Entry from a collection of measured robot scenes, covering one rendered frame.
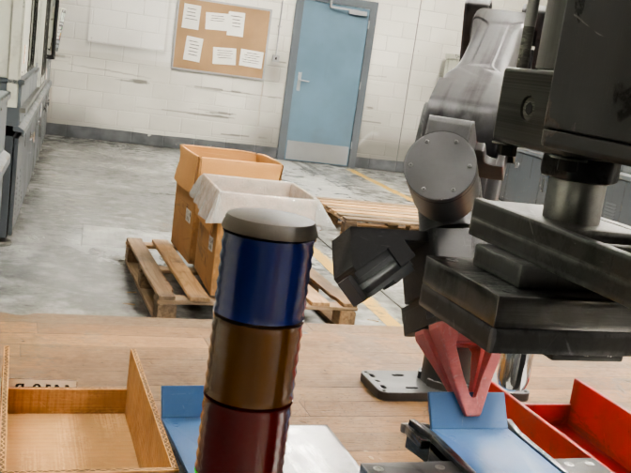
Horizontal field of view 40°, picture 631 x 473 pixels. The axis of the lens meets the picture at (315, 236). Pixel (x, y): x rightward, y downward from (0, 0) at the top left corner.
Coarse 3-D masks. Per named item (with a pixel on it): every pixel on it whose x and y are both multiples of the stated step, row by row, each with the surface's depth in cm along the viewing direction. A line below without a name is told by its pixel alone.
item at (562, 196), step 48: (576, 192) 56; (528, 240) 55; (576, 240) 51; (624, 240) 55; (432, 288) 60; (480, 288) 54; (528, 288) 54; (576, 288) 55; (624, 288) 46; (480, 336) 53; (528, 336) 53; (576, 336) 54; (624, 336) 55
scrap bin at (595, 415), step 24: (576, 384) 97; (528, 408) 86; (552, 408) 97; (576, 408) 97; (600, 408) 93; (624, 408) 89; (528, 432) 85; (552, 432) 81; (576, 432) 96; (600, 432) 92; (624, 432) 89; (552, 456) 81; (576, 456) 78; (600, 456) 90; (624, 456) 89
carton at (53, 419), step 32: (0, 384) 81; (32, 384) 82; (64, 384) 83; (128, 384) 84; (0, 416) 66; (32, 416) 81; (64, 416) 82; (96, 416) 83; (128, 416) 83; (0, 448) 61; (32, 448) 75; (64, 448) 76; (96, 448) 77; (128, 448) 78; (160, 448) 66
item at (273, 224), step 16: (240, 208) 36; (256, 208) 36; (224, 224) 35; (240, 224) 34; (256, 224) 34; (272, 224) 34; (288, 224) 34; (304, 224) 34; (272, 240) 34; (288, 240) 34; (304, 240) 34
